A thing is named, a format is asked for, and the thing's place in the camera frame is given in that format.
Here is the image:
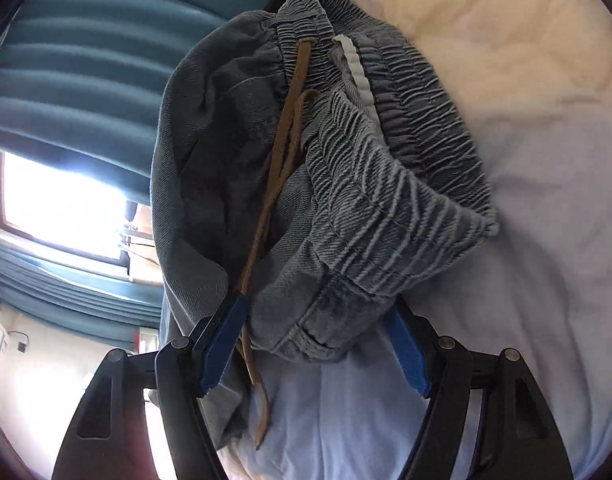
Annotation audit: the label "white pink duvet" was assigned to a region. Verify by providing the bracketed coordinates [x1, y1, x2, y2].
[216, 0, 612, 480]

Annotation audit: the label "teal curtain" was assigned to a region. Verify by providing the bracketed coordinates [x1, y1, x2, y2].
[0, 0, 297, 201]
[0, 240, 163, 333]

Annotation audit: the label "blue denim pants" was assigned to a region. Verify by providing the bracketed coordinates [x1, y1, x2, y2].
[150, 0, 501, 453]

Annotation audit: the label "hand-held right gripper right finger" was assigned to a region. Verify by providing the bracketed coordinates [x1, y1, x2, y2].
[385, 304, 574, 480]

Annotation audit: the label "window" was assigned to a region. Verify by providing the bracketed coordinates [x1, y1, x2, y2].
[0, 149, 154, 268]

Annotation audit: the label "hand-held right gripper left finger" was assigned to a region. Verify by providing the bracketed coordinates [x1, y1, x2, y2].
[51, 294, 252, 480]

